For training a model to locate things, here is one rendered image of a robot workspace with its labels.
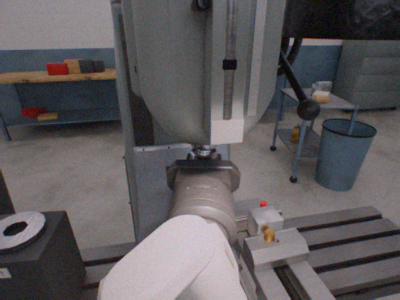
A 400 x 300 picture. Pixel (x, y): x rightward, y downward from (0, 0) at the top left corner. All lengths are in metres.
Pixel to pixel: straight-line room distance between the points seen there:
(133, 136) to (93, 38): 3.91
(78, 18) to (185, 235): 4.55
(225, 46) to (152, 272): 0.22
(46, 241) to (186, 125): 0.32
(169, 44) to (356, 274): 0.63
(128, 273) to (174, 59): 0.22
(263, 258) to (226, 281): 0.29
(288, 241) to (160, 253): 0.38
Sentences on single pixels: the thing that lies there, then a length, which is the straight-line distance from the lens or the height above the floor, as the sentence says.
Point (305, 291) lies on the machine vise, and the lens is 0.56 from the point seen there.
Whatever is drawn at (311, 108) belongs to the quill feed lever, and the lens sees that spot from 0.35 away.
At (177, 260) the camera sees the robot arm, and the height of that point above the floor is 1.30.
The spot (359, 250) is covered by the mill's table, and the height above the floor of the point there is 0.96.
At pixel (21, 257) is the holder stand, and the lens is 0.50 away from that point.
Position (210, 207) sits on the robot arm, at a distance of 0.28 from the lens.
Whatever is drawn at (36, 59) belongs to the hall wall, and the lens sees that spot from 4.92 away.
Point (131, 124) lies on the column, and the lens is 0.81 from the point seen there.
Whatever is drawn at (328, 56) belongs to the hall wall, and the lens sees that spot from 5.78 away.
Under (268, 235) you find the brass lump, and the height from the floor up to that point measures 1.09.
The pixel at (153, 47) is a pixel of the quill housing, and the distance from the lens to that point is 0.31.
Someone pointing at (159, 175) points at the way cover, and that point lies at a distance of 0.83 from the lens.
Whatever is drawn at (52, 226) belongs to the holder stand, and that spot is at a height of 1.15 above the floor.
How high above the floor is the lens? 1.46
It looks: 27 degrees down
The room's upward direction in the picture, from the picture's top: straight up
